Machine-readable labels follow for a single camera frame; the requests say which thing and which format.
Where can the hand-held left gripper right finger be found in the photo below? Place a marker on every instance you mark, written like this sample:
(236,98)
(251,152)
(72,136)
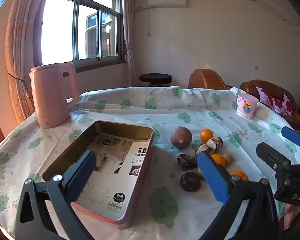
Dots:
(213,177)

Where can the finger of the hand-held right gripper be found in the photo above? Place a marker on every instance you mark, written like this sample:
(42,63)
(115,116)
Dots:
(292,135)
(269,155)

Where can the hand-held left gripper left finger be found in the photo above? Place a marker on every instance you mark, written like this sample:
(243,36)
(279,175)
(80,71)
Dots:
(83,172)

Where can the yellow longan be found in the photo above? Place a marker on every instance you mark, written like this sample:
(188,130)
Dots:
(198,172)
(228,159)

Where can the smooth small orange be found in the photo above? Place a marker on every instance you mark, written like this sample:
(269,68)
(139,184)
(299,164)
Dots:
(218,159)
(206,135)

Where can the wrinkled tangerine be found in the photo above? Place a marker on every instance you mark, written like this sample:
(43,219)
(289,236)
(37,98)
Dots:
(239,175)

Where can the pink metal tin box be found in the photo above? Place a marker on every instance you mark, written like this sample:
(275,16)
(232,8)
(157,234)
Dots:
(105,127)

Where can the brown passion fruit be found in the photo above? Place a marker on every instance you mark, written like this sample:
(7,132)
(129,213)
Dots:
(181,136)

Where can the person's right hand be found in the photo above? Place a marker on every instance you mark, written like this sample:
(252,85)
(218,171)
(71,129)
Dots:
(291,216)

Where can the printed paper sheet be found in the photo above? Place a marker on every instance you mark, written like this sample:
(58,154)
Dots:
(115,160)

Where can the pink cartoon cup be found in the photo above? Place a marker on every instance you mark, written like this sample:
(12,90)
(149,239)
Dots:
(247,106)

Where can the brown leather sofa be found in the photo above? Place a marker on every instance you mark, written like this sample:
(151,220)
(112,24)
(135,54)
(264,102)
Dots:
(264,86)

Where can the pink electric kettle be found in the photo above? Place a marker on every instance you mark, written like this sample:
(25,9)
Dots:
(52,95)

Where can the cloud print tablecloth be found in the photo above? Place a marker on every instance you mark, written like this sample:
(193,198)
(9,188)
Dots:
(140,110)

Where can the dark round stool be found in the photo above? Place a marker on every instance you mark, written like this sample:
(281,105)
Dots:
(155,78)

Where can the beige curtain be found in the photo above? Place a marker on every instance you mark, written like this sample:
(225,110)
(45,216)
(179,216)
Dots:
(130,42)

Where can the sliding glass window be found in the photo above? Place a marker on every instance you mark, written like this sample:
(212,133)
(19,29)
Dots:
(77,30)

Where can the pink patterned curtain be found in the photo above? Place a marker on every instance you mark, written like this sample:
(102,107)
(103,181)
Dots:
(17,42)

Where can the white air conditioner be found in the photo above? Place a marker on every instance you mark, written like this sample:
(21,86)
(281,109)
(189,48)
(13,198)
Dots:
(166,1)

